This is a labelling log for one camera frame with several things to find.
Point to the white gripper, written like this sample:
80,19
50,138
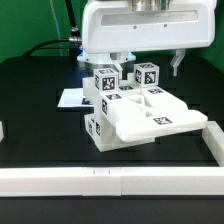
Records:
114,26

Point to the white tagged cube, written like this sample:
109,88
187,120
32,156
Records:
106,79
146,74

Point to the white chair back frame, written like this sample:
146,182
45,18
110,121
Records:
142,113

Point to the white chair seat part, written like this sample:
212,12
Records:
110,141

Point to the white base tag plate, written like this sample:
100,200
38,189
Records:
72,98

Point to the white right obstacle bar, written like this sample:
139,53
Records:
213,136

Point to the white front obstacle bar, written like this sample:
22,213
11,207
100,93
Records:
120,181

